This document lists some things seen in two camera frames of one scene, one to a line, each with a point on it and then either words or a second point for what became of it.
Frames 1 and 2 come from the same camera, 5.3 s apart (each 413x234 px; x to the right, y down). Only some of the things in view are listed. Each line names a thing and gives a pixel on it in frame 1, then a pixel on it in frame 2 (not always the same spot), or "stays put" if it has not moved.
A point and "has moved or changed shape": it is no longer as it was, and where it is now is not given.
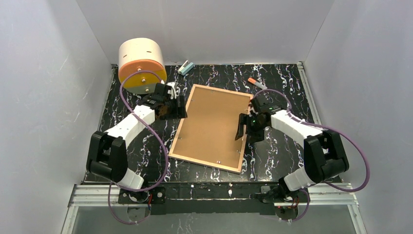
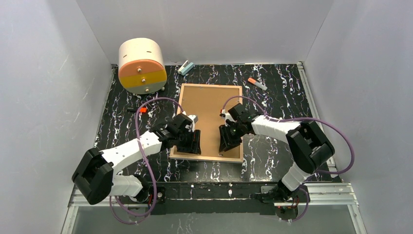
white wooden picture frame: [200, 162] has moved or changed shape
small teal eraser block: [185, 68] stays put
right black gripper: [247, 122] → [234, 130]
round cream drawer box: [138, 54] stays put
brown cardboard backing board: [209, 132] has moved or changed shape
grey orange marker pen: [259, 84] stays put
